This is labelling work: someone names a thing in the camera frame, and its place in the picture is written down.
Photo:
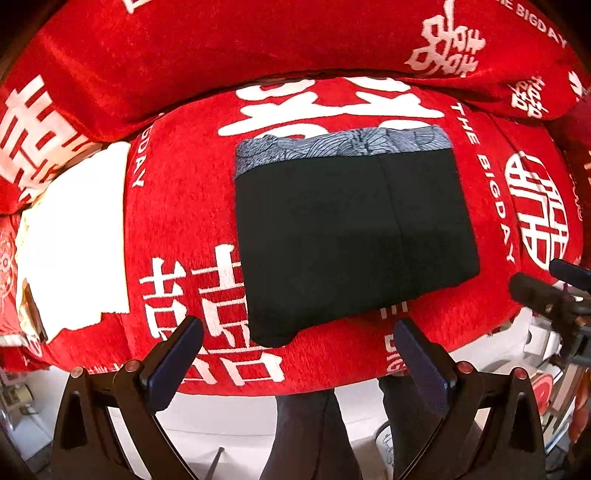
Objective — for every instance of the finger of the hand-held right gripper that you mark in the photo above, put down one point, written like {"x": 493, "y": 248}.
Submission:
{"x": 572, "y": 274}
{"x": 535, "y": 290}

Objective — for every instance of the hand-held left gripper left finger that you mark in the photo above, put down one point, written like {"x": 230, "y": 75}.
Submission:
{"x": 173, "y": 364}

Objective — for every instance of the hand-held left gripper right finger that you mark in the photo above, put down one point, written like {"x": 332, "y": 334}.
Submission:
{"x": 422, "y": 364}

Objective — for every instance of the black pants with grey waistband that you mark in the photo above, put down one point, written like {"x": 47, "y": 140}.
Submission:
{"x": 351, "y": 240}

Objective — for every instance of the white patterned cup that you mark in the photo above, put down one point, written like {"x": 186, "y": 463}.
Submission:
{"x": 385, "y": 447}

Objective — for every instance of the person's left leg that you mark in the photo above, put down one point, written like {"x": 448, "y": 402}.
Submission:
{"x": 304, "y": 438}

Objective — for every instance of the red printed blanket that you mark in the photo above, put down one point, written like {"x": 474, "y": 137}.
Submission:
{"x": 184, "y": 221}

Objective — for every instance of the red pillow with gold ornament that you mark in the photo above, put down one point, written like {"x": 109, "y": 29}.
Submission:
{"x": 7, "y": 277}

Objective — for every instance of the red printed back cushion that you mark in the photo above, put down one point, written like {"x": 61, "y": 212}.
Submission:
{"x": 277, "y": 37}

